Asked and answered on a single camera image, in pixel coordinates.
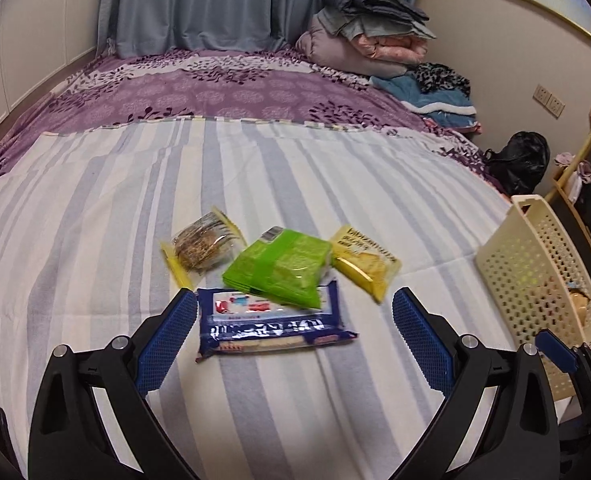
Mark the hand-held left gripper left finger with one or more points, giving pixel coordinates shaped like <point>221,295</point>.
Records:
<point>168,342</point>

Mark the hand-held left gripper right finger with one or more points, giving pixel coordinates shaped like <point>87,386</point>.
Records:
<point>423,342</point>

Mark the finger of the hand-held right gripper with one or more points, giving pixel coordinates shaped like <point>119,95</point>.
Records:
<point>555,351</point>

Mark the blue cracker packet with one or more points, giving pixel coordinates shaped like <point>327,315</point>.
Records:
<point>255,330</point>

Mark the cream perforated plastic basket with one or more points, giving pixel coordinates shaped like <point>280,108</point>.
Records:
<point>525,260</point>

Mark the yellow chips packet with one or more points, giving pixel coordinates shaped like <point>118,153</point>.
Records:
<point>365,265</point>

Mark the clear brown cake packet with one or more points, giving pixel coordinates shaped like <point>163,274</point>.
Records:
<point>200,247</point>

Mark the bright green snack packet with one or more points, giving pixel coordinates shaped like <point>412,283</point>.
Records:
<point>280,265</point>

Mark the grey striped bedsheet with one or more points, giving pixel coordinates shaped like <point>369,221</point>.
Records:
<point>100,210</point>

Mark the wooden curved shelf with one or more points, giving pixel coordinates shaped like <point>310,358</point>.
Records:
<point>570,180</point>

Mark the pink folded cloth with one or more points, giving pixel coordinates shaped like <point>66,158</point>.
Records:
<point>565,160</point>

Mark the black backpack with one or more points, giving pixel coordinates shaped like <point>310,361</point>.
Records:
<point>520,160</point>

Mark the blue fleece blanket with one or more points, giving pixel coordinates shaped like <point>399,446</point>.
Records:
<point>425,100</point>

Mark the purple floral bedsheet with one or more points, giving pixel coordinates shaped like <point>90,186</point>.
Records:
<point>200,85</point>

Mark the leopard print cloth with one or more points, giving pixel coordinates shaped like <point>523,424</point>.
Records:
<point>440,77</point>

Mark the pink floral folded quilt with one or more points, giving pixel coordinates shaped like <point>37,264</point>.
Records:
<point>390,47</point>

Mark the mauve folded quilt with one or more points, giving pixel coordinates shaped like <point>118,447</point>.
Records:
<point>325,47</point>

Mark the light grey folded sheet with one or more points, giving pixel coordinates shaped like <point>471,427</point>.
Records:
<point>335,24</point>

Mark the white wardrobe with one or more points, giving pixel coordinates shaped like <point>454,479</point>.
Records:
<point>35,35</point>

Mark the beige wall socket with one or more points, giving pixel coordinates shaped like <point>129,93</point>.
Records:
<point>540,94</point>
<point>556,105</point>

